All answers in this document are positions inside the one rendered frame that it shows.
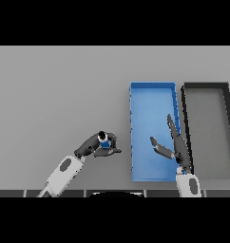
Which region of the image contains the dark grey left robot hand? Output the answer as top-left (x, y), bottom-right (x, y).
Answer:
top-left (73, 131), bottom-right (123, 159)

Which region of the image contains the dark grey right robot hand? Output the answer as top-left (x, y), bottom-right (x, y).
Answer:
top-left (149, 113), bottom-right (193, 175)

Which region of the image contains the blue bin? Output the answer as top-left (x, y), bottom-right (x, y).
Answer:
top-left (128, 81), bottom-right (182, 183)

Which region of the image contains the dark grey bin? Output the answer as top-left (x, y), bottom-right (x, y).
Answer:
top-left (180, 82), bottom-right (230, 180)

